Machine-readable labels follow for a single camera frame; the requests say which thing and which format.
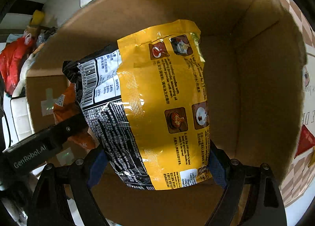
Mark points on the open cardboard box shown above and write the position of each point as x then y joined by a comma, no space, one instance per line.
254,55

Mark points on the cookie picture snack pack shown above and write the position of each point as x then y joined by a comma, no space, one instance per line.
306,78

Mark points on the white chair near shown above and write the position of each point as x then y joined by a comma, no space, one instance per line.
19,124

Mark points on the yellow black noodle pack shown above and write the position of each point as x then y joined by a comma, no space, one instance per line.
144,98

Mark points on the white goose plush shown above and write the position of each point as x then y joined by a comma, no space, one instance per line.
22,80

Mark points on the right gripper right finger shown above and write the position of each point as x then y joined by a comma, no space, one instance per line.
264,204

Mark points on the red plastic bag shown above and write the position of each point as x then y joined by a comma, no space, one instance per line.
11,59

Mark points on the yellow bag on floor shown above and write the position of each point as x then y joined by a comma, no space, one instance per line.
37,18

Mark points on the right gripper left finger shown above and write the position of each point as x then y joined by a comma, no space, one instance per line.
49,204

